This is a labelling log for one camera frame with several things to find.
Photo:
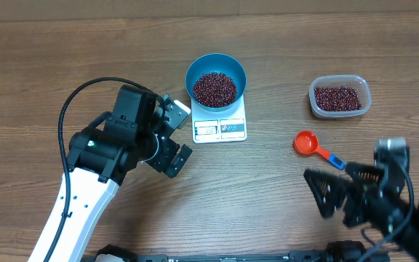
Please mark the blue metal bowl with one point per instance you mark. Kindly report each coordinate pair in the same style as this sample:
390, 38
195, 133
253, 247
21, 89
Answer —
216, 62

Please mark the red beans in bowl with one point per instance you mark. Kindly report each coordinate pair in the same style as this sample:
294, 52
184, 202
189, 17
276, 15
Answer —
214, 90

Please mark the clear plastic container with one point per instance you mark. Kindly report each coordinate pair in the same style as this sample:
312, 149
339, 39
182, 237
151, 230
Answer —
353, 81

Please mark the red measuring scoop blue handle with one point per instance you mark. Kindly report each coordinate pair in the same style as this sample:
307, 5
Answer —
307, 143

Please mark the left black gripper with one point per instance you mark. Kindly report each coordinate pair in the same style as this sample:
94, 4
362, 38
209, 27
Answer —
165, 164

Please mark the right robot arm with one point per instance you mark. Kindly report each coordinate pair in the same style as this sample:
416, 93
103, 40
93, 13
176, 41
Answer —
407, 234

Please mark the white digital kitchen scale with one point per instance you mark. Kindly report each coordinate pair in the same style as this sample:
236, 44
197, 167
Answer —
225, 126

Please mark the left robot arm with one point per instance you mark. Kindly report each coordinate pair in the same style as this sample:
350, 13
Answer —
97, 164

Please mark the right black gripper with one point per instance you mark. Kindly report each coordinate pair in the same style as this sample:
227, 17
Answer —
353, 191

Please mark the red adzuki beans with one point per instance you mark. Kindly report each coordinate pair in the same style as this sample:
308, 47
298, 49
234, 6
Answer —
337, 99

